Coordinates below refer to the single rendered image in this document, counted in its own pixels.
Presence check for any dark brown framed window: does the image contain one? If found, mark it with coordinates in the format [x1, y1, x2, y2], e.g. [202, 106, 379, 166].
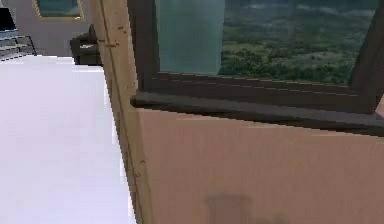
[127, 0, 384, 137]

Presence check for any grey slatted chair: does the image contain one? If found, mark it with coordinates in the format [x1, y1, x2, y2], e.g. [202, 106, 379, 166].
[0, 29, 38, 62]

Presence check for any black screen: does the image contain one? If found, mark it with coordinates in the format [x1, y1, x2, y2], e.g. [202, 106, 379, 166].
[0, 7, 18, 32]

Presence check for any light wooden door frame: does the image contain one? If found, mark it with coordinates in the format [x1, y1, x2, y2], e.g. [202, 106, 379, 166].
[89, 0, 154, 224]

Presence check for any gold framed wall picture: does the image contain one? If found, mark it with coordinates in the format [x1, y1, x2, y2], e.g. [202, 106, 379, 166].
[31, 0, 85, 22]

